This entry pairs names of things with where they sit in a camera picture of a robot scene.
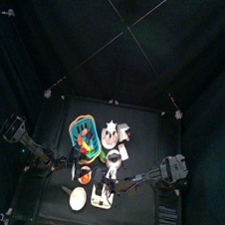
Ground yellow toy banana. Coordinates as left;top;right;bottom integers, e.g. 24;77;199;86
81;139;94;152

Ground orange toy carrot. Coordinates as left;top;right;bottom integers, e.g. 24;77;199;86
75;135;85;148

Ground beige toy egg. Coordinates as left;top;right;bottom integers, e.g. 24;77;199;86
81;127;91;138

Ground white toy appliance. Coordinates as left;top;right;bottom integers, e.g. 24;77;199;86
114;121;133;144

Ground white toy knife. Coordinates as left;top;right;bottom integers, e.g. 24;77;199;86
115;142;131;162

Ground green toy vegetable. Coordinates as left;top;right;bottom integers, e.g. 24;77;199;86
87;147;100;160

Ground white spiky toy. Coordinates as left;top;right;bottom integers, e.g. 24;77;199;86
104;118;118;133

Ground red toy tomato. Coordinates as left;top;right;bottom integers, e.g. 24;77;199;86
79;147;90;157

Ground teal basket orange rim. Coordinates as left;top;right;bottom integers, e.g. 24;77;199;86
64;112;107;167

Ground white bowl with orange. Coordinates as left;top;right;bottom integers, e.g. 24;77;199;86
76;165;94;186

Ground small green toy food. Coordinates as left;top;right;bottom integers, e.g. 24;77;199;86
97;149;109;164

